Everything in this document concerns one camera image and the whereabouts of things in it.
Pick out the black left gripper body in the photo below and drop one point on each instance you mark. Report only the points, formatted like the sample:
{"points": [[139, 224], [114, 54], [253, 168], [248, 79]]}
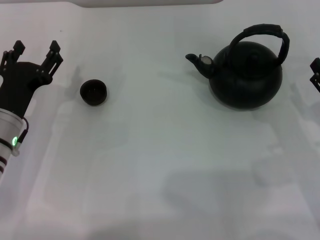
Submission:
{"points": [[17, 85]]}

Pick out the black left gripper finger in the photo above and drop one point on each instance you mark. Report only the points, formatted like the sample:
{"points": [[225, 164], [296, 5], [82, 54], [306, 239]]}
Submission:
{"points": [[18, 46], [53, 57]]}

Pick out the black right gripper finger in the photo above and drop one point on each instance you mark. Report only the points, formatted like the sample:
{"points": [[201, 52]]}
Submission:
{"points": [[316, 67]]}

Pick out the small dark teacup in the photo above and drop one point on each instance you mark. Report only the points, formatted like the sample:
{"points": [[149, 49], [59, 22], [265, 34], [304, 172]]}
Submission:
{"points": [[94, 93]]}

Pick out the black round teapot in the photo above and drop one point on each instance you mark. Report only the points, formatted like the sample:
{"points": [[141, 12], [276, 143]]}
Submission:
{"points": [[246, 80]]}

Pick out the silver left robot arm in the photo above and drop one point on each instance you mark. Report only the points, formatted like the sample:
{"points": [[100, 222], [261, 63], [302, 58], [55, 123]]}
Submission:
{"points": [[7, 135]]}

